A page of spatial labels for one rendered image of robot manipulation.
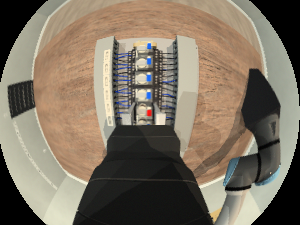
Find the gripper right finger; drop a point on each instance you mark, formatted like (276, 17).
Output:
(160, 117)

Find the grey relay panel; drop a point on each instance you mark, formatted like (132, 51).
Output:
(183, 61)

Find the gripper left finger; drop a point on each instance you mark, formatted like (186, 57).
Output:
(129, 117)

